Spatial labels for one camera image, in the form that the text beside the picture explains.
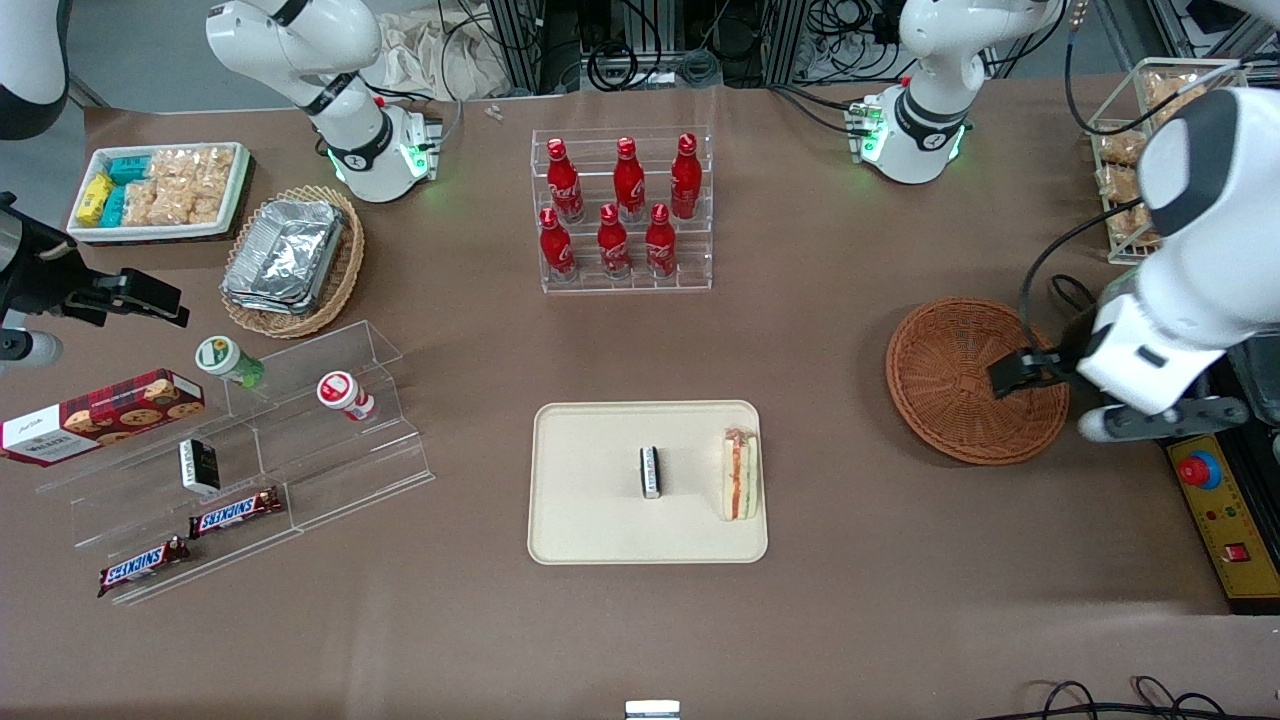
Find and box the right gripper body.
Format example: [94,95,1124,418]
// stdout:
[0,192,76,331]

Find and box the triangle sandwich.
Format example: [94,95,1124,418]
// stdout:
[722,427,761,522]

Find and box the white rectangular snack tray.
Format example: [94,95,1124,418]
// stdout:
[68,142,251,246]

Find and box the round brown wicker basket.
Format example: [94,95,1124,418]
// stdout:
[885,297,1071,466]

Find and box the light oval wicker basket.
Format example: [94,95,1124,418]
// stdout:
[220,185,366,339]

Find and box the cream plastic tray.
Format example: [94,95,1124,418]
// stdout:
[527,400,769,566]

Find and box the green lidded snack cup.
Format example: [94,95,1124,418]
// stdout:
[195,335,266,389]

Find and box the yellow snack pack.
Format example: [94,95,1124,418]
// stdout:
[78,172,116,226]

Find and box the aluminium foil container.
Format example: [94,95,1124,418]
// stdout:
[228,198,346,301]
[222,285,313,315]

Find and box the black appliance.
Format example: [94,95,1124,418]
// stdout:
[1205,330,1280,441]

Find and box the red tartan cookie box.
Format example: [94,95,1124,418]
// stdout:
[0,368,206,468]

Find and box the yellow emergency stop box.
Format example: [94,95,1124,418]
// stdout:
[1165,435,1280,616]

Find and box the red lidded snack cup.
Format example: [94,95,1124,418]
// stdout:
[317,371,377,422]

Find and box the Snickers chocolate bar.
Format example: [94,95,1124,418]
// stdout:
[97,537,191,598]
[188,487,285,540]

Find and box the clear acrylic step shelf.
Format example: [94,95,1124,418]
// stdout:
[35,320,436,608]

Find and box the clear acrylic bottle rack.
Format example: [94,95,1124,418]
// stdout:
[532,127,714,294]

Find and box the white crumpled cloth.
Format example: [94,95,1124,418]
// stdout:
[375,8,513,101]

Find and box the red cola bottle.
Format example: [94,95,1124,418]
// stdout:
[540,208,576,283]
[597,204,631,279]
[646,203,678,278]
[671,133,703,219]
[613,137,646,223]
[547,138,585,223]

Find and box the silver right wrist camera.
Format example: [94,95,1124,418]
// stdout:
[0,333,63,367]

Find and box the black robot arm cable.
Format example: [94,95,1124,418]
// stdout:
[1018,0,1246,346]

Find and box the white wire rack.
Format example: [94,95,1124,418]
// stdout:
[1085,58,1251,266]

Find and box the black floor cable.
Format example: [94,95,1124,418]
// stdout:
[1010,680,1136,720]
[1130,676,1280,720]

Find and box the black base power cable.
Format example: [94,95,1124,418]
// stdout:
[768,83,863,136]

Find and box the aluminium profile frame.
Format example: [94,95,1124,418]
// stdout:
[485,0,831,93]

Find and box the black coiled cable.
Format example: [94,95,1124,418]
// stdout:
[585,40,641,93]

